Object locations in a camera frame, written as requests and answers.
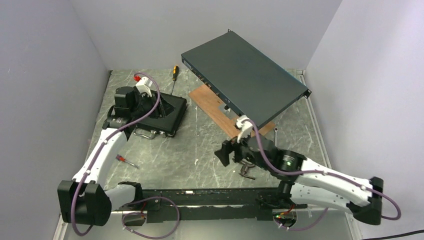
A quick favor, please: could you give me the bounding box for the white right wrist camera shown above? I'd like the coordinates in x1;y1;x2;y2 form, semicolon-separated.
235;115;254;143

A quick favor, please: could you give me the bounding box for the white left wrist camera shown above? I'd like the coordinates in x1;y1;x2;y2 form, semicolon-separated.
133;75;153;97

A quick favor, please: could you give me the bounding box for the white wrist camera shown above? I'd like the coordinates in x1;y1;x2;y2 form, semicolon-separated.
235;115;254;143
133;75;153;97

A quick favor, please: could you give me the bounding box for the small silver wrench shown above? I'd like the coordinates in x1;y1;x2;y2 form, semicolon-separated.
273;127;279;146

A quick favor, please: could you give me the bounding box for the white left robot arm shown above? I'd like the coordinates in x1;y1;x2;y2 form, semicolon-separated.
57;86;187;227

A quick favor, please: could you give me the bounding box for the blue red screwdriver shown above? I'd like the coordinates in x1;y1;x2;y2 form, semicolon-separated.
115;154;139;169

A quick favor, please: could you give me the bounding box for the yellow black screwdriver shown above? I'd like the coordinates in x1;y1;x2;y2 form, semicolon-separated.
170;65;180;95

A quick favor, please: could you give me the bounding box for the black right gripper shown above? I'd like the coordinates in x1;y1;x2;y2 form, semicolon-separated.
215;127;271;170

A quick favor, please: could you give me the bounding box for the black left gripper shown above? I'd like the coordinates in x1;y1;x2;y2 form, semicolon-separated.
130;90;177;120

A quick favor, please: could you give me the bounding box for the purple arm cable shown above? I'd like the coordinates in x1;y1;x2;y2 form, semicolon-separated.
70;72;181;240
245;118;402;221

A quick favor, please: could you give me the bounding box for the metal clamp tool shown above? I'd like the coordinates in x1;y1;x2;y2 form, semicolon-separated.
239;160;256;180

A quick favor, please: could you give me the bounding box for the black poker chip case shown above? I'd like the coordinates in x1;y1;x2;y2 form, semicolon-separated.
133;93;187;140

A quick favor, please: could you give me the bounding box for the dark rack server unit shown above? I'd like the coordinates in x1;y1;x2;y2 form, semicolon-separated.
181;30;312;129

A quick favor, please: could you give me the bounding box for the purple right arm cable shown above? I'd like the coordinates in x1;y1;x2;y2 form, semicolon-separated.
245;118;402;221

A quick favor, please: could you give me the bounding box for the wooden board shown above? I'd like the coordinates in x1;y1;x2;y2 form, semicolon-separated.
188;84;276;140

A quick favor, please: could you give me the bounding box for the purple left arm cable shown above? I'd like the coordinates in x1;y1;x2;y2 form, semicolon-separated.
70;72;181;240

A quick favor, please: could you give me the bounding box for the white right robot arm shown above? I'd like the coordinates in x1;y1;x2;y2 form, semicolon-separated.
214;135;384;226

